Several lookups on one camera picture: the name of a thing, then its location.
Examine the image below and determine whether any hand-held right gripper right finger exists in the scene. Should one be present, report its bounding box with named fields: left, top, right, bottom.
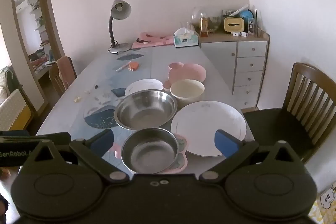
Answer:
left=199, top=129, right=306, bottom=184

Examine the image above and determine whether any large steel bowl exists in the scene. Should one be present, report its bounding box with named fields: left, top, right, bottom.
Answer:
left=114, top=90, right=178, bottom=131

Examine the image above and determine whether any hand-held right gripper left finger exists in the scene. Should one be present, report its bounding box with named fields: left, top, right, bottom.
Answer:
left=22, top=129, right=130, bottom=184

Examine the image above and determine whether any cream bowl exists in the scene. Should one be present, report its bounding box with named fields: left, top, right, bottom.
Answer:
left=170, top=79, right=205, bottom=109

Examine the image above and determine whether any yellow tissue holder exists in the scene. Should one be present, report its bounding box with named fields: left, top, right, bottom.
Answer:
left=224, top=17, right=246, bottom=33

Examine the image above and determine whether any white cabinet with drawers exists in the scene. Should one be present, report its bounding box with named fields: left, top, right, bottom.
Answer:
left=198, top=30, right=270, bottom=109

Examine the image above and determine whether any pink divided tray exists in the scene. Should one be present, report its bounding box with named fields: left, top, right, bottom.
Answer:
left=110, top=133, right=188, bottom=175

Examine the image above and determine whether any small steel bowl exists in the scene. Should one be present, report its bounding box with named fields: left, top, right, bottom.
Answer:
left=121, top=128, right=180, bottom=174

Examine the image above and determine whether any pink printed cloth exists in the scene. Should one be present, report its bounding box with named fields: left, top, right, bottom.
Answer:
left=131, top=32, right=176, bottom=49

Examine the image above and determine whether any tissue box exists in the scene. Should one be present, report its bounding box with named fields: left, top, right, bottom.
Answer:
left=173, top=28, right=199, bottom=48

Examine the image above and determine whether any large white plate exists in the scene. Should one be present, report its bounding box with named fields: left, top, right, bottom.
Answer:
left=171, top=101, right=247, bottom=157

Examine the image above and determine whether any pink mouse-shaped plate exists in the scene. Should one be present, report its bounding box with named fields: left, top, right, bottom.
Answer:
left=162, top=62, right=207, bottom=92

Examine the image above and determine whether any pink cloth on chair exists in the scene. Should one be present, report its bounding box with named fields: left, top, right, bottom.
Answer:
left=57, top=56, right=77, bottom=90

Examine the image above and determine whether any grey desk lamp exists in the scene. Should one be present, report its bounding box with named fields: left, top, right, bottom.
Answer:
left=107, top=0, right=132, bottom=54

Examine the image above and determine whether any dark wooden slatted chair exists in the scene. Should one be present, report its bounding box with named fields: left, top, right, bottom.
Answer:
left=243, top=62, right=336, bottom=161

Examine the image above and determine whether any wooden framed mirror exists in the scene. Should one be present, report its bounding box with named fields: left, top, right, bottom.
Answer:
left=10, top=0, right=66, bottom=117

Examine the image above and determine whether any small white plate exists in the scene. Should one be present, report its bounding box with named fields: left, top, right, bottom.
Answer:
left=124, top=79, right=164, bottom=97

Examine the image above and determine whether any blue globe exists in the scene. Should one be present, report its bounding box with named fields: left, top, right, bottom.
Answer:
left=239, top=10, right=253, bottom=24

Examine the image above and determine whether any sofa with cream cover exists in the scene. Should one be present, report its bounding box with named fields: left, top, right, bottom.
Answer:
left=0, top=66, right=33, bottom=132

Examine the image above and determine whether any yellow printed mat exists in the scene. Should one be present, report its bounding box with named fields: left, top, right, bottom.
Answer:
left=307, top=182, right=336, bottom=224

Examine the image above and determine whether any glass fish bowl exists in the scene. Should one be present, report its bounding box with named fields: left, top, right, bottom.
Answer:
left=191, top=7, right=222, bottom=33

